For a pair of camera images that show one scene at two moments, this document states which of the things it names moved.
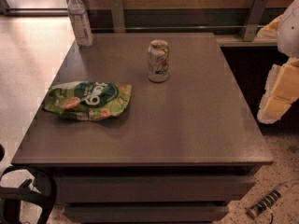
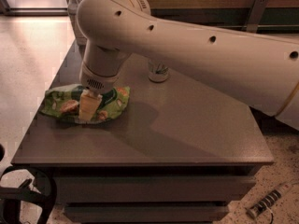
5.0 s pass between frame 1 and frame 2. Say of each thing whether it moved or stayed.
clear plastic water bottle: stayed
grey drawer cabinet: stayed
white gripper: moved
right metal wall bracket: stayed
